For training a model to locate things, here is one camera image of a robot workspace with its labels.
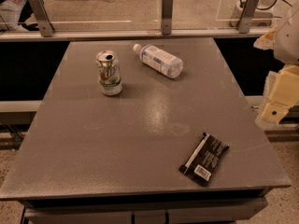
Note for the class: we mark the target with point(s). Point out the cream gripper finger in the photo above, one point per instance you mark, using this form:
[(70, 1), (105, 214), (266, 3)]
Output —
[(266, 41), (280, 93)]

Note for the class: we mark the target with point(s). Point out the black rxbar chocolate wrapper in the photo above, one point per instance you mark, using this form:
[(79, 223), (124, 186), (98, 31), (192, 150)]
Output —
[(204, 160)]

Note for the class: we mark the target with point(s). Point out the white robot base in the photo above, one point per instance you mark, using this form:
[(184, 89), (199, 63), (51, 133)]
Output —
[(263, 16)]

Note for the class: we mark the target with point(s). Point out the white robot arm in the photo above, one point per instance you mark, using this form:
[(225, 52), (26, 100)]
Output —
[(286, 45)]

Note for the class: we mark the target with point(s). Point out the green white 7up can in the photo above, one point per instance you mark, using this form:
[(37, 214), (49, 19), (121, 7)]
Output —
[(109, 72)]

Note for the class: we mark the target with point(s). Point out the clear plastic water bottle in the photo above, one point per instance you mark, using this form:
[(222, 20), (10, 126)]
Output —
[(162, 61)]

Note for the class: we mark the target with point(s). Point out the person in background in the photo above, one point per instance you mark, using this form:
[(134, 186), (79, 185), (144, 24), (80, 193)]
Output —
[(10, 13)]

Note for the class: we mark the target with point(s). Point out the right metal barrier bracket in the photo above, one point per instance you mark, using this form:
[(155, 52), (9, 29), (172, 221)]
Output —
[(244, 23)]

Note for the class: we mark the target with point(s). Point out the metal barrier bracket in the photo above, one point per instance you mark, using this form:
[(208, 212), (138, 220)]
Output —
[(244, 23), (166, 19), (45, 27)]

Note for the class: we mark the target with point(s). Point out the middle metal barrier bracket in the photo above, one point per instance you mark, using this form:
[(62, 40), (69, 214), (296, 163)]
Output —
[(166, 19)]

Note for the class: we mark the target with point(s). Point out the grey table drawer frame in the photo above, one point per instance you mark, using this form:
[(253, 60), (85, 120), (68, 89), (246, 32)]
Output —
[(216, 207)]

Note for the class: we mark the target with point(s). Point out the left metal barrier bracket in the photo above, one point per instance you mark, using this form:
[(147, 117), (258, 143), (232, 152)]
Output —
[(45, 27)]

